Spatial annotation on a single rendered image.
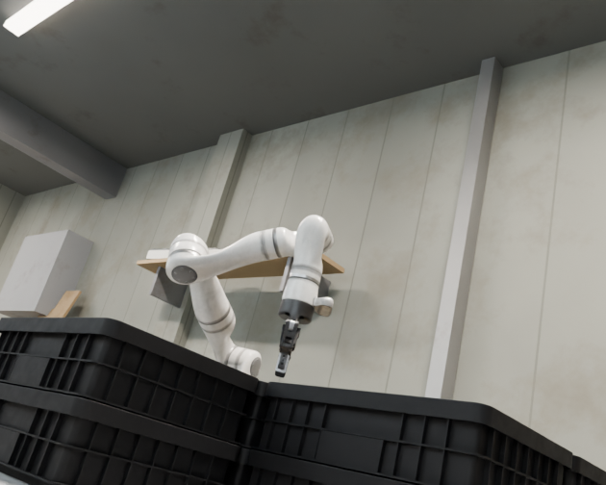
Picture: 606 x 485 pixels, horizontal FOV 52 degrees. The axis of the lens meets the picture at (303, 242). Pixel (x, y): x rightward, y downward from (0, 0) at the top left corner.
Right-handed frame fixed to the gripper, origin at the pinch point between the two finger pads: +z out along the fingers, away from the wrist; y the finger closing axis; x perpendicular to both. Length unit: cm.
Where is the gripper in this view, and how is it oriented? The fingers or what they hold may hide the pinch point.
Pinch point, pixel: (281, 368)
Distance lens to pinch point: 133.9
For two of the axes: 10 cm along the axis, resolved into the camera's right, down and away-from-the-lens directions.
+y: 0.5, -3.6, -9.3
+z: -2.4, 9.0, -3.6
